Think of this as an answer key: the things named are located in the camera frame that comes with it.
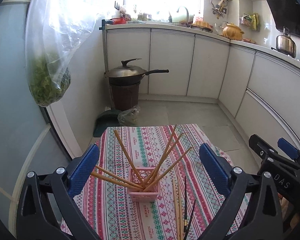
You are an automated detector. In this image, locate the wooden chopstick on cloth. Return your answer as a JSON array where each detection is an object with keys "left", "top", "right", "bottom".
[
  {"left": 172, "top": 179, "right": 181, "bottom": 240},
  {"left": 178, "top": 187, "right": 184, "bottom": 239}
]

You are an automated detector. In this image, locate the hanging bag of greens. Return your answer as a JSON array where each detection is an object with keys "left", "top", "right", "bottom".
[{"left": 25, "top": 0, "right": 97, "bottom": 107}]

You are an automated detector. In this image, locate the clear plastic bag on floor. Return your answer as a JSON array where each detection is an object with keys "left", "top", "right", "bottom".
[{"left": 117, "top": 105, "right": 141, "bottom": 126}]

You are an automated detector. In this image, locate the blurred chopstick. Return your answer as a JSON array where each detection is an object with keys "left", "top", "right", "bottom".
[{"left": 152, "top": 133, "right": 183, "bottom": 182}]

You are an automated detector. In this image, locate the green dustpan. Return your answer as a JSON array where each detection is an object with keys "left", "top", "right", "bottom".
[{"left": 93, "top": 109, "right": 121, "bottom": 138}]

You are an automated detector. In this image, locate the pink plastic lattice basket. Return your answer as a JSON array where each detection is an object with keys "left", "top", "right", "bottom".
[{"left": 127, "top": 167, "right": 160, "bottom": 203}]

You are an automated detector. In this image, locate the black chopstick on cloth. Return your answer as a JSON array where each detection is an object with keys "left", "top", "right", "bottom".
[{"left": 184, "top": 176, "right": 188, "bottom": 233}]

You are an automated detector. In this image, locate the red basket on counter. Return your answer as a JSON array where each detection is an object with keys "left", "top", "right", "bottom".
[{"left": 111, "top": 17, "right": 127, "bottom": 25}]

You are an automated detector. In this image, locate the yellow ceramic pot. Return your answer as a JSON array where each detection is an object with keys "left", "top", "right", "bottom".
[{"left": 223, "top": 23, "right": 244, "bottom": 41}]

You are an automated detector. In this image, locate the black wok with lid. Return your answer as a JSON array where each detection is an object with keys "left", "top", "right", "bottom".
[{"left": 107, "top": 58, "right": 169, "bottom": 86}]

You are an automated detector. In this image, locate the steel kettle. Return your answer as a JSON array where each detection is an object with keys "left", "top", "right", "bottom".
[{"left": 271, "top": 27, "right": 296, "bottom": 58}]

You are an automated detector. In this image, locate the grey metal pole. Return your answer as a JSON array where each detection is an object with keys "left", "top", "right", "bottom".
[{"left": 99, "top": 19, "right": 113, "bottom": 72}]

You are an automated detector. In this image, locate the patterned red green tablecloth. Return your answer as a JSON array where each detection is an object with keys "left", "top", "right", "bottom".
[{"left": 74, "top": 124, "right": 224, "bottom": 239}]

